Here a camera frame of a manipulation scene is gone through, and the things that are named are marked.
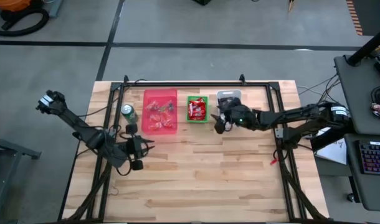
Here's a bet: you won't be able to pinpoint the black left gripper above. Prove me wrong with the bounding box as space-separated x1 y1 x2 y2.
126 123 156 171

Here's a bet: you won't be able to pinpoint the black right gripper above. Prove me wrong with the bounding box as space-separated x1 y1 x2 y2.
210 96 260 135

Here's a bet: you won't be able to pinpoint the white plastic bin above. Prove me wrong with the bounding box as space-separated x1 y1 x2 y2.
216 89 244 131

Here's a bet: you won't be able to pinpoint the green plastic basket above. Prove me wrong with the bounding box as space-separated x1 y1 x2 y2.
186 95 209 124

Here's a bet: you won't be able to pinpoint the green Sprite can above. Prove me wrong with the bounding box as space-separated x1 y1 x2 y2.
120 104 139 124

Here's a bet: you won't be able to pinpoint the pink plastic bin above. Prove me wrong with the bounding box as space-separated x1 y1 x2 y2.
139 89 179 136

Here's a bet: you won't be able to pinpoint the black desk leg bar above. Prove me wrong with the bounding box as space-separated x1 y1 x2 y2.
310 118 354 153

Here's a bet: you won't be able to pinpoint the white paper sheet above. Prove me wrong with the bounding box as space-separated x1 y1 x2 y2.
314 123 348 166

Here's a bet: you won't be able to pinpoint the grey metal cart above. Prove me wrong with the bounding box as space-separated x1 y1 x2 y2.
0 124 42 224

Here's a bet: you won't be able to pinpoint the grey side desk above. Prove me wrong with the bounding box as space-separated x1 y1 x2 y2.
334 54 380 136

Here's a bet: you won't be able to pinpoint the backlit black keyboard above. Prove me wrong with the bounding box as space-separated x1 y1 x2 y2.
358 139 380 175

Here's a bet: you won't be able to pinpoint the black slanted pole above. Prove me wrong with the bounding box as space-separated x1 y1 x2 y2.
345 26 380 67

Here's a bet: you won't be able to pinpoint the grey vacuum wand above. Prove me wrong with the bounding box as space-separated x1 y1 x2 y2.
48 0 64 19

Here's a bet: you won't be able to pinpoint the grey keyboard desk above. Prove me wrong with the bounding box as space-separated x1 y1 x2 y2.
344 133 380 212

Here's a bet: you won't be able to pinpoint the black hazard-striped mat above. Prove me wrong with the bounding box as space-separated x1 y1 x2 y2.
345 0 380 37

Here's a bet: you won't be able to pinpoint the orange shop vacuum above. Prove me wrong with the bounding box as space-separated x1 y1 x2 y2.
0 0 32 12

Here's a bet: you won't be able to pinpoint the black floor cables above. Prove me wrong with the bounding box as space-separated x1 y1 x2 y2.
297 73 349 116

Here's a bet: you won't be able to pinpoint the black cable coil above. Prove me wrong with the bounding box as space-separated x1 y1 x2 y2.
370 86 380 105

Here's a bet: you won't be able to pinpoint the black vacuum hose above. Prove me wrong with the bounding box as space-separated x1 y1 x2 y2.
0 7 50 37

